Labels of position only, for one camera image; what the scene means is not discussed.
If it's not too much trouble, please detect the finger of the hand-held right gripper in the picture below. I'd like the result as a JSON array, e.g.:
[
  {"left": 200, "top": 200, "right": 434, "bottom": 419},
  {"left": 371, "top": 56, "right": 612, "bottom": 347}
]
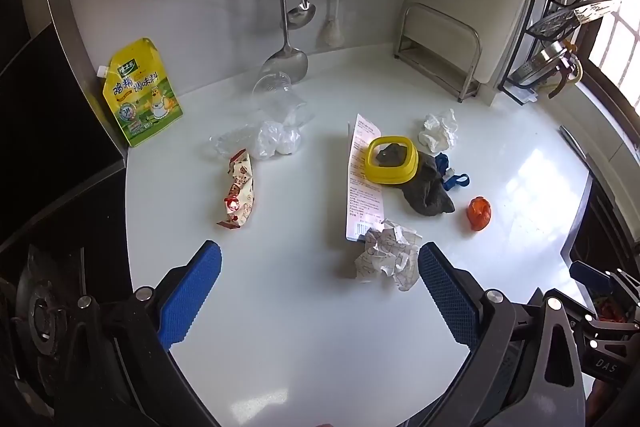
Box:
[
  {"left": 571, "top": 260, "right": 640, "bottom": 303},
  {"left": 575, "top": 307, "right": 640, "bottom": 353}
]

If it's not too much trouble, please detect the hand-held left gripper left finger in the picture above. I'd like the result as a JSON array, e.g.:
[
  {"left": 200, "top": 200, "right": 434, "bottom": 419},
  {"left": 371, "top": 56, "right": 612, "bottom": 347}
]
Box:
[{"left": 67, "top": 239, "right": 224, "bottom": 427}]

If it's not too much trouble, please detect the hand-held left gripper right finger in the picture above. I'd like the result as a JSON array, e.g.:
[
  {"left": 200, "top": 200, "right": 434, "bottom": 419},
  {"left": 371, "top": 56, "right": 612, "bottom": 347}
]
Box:
[{"left": 400, "top": 241, "right": 587, "bottom": 427}]

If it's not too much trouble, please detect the grey cloth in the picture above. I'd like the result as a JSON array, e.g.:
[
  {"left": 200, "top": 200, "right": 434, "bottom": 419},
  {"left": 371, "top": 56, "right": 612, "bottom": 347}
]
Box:
[{"left": 377, "top": 143, "right": 457, "bottom": 217}]

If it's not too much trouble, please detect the blue strap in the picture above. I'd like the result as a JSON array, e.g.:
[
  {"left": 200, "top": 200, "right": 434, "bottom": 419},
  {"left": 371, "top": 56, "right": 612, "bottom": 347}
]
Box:
[{"left": 434, "top": 152, "right": 471, "bottom": 192}]

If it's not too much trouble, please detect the clear plastic bag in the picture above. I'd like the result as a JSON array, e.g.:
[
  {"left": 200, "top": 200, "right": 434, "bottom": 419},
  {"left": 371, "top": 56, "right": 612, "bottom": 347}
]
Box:
[{"left": 209, "top": 121, "right": 303, "bottom": 160}]

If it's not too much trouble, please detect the stainless steel sink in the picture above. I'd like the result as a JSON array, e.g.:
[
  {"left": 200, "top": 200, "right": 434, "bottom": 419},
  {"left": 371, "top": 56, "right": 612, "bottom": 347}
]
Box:
[{"left": 557, "top": 124, "right": 640, "bottom": 268}]

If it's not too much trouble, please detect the crumpled printed paper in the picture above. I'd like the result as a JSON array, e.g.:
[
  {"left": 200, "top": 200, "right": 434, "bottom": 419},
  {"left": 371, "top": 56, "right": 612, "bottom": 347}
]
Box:
[{"left": 354, "top": 219, "right": 423, "bottom": 292}]

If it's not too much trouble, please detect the red and white snack wrapper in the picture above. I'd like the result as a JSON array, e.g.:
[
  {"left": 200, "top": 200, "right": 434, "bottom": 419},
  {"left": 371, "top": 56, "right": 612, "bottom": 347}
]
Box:
[{"left": 216, "top": 148, "right": 258, "bottom": 230}]

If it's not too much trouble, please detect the yellow square lid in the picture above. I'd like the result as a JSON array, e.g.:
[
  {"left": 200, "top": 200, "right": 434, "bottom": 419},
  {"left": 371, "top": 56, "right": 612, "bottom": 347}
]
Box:
[{"left": 364, "top": 135, "right": 420, "bottom": 184}]

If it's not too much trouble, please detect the white crumpled tissue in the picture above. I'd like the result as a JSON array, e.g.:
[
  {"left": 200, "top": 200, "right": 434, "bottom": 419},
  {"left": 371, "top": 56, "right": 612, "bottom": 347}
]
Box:
[{"left": 417, "top": 108, "right": 459, "bottom": 154}]

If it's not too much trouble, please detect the yellow seasoning pouch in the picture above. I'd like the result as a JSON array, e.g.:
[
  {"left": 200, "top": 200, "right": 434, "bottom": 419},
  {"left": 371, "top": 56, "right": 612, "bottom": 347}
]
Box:
[{"left": 95, "top": 38, "right": 184, "bottom": 148}]

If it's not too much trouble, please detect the steel strainer lid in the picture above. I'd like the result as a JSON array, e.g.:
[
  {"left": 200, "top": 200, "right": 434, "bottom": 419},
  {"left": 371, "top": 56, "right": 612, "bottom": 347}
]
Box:
[{"left": 505, "top": 44, "right": 583, "bottom": 90}]

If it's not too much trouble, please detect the clear plastic cup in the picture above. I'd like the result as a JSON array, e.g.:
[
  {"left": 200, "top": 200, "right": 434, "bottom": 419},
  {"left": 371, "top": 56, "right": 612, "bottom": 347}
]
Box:
[{"left": 252, "top": 71, "right": 307, "bottom": 128}]

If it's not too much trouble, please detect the black gas stove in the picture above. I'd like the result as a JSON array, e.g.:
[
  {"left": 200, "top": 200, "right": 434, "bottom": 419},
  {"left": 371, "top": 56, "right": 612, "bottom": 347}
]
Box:
[{"left": 0, "top": 0, "right": 131, "bottom": 408}]

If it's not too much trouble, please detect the steel board rack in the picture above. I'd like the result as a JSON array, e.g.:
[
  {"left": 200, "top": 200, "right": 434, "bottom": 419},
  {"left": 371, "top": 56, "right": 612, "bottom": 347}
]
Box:
[{"left": 392, "top": 3, "right": 482, "bottom": 102}]

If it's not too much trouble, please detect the black pot lid rack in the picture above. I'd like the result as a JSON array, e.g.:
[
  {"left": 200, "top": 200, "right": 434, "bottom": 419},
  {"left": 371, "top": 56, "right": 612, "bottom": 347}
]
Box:
[{"left": 497, "top": 0, "right": 621, "bottom": 105}]

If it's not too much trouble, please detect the window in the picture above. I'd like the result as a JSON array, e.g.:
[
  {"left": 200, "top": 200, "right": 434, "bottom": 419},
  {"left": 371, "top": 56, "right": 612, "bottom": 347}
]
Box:
[{"left": 585, "top": 0, "right": 640, "bottom": 118}]

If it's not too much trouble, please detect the glass pot lid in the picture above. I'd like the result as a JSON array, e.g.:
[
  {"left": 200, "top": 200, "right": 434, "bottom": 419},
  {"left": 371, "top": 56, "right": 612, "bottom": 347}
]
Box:
[{"left": 527, "top": 0, "right": 616, "bottom": 40}]

